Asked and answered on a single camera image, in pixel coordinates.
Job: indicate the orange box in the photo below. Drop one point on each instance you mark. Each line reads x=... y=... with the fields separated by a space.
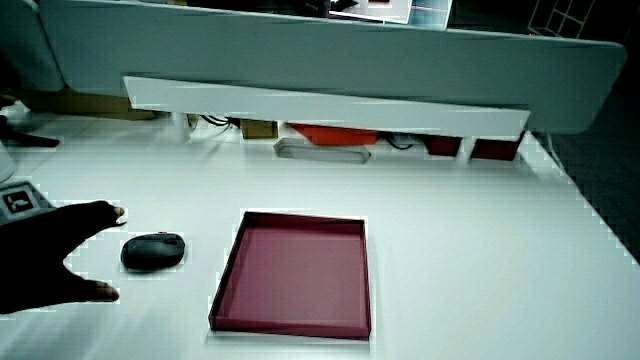
x=336 y=134

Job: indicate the flat brown cardboard box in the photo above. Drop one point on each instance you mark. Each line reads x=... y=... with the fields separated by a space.
x=85 y=105

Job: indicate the maroon shallow tray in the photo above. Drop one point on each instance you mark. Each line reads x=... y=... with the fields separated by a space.
x=295 y=277

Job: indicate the white round object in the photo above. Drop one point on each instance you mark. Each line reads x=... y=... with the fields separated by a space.
x=5 y=162

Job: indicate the small cardboard box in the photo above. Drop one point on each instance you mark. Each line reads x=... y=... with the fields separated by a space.
x=258 y=129

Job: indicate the black stand base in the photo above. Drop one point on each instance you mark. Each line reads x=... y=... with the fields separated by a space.
x=20 y=136

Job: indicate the black computer mouse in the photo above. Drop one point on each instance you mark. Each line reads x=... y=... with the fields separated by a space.
x=152 y=251

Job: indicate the dark red box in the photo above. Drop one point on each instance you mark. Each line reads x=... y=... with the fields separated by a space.
x=496 y=149
x=443 y=145

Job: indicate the grey desk divider panel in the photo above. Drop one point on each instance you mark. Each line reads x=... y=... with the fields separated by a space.
x=22 y=45
x=320 y=55

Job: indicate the person's right hand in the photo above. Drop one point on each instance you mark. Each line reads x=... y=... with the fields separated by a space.
x=35 y=260

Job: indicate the grey flat tray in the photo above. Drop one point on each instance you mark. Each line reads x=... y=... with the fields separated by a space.
x=320 y=151

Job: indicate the white desk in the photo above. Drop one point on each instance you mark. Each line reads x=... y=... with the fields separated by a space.
x=460 y=240

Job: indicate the white desk shelf riser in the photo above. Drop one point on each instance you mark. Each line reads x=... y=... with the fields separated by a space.
x=320 y=107

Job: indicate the white printed paper sheet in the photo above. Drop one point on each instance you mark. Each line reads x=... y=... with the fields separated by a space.
x=390 y=9

